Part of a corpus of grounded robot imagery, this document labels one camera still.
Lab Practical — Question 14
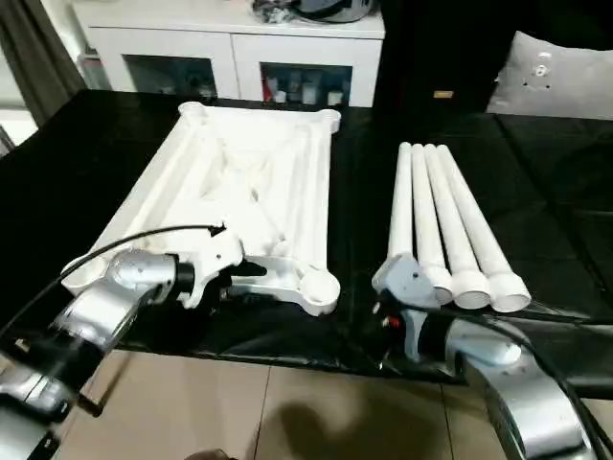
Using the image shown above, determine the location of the white plastic table top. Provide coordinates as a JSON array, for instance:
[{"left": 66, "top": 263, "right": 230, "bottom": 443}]
[{"left": 60, "top": 101, "right": 342, "bottom": 317}]

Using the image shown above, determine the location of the white plastic table leg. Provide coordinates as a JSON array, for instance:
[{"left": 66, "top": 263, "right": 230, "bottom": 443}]
[
  {"left": 410, "top": 142, "right": 454, "bottom": 306},
  {"left": 385, "top": 141, "right": 417, "bottom": 269},
  {"left": 423, "top": 142, "right": 493, "bottom": 311},
  {"left": 435, "top": 143, "right": 533, "bottom": 313}
]

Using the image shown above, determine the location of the black work mat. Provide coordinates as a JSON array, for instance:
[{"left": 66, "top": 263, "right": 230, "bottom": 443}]
[{"left": 0, "top": 88, "right": 613, "bottom": 384}]

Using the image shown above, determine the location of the white sideboard with glass doors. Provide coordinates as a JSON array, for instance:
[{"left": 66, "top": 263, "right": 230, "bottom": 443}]
[{"left": 71, "top": 0, "right": 387, "bottom": 109}]

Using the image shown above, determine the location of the round grey appliance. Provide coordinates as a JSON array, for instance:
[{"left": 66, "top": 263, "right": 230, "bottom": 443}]
[{"left": 291, "top": 0, "right": 375, "bottom": 24}]

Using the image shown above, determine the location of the black cabinet with gold label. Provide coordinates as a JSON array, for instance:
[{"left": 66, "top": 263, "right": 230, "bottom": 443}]
[{"left": 373, "top": 0, "right": 528, "bottom": 114}]

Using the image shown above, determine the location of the grey cushion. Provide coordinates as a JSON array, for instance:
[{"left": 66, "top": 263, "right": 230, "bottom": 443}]
[{"left": 486, "top": 31, "right": 613, "bottom": 121}]

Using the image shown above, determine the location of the grey curtain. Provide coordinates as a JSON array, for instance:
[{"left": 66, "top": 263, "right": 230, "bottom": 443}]
[{"left": 0, "top": 0, "right": 90, "bottom": 126}]

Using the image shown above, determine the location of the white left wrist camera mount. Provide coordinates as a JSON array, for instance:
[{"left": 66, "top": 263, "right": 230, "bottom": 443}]
[{"left": 179, "top": 228, "right": 246, "bottom": 311}]

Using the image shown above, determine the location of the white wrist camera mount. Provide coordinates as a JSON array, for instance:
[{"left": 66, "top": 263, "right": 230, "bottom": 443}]
[
  {"left": 372, "top": 253, "right": 440, "bottom": 363},
  {"left": 179, "top": 228, "right": 246, "bottom": 311}
]

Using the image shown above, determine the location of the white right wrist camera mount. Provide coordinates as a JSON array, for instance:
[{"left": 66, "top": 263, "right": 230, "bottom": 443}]
[{"left": 372, "top": 253, "right": 440, "bottom": 363}]

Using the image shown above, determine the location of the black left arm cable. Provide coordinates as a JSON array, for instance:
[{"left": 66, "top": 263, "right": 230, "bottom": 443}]
[{"left": 0, "top": 220, "right": 226, "bottom": 336}]

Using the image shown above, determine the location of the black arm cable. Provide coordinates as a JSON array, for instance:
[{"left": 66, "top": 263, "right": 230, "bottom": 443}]
[
  {"left": 420, "top": 306, "right": 613, "bottom": 460},
  {"left": 0, "top": 220, "right": 226, "bottom": 336}
]

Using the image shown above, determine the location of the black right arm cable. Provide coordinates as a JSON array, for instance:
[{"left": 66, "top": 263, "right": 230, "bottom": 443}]
[{"left": 420, "top": 306, "right": 613, "bottom": 460}]

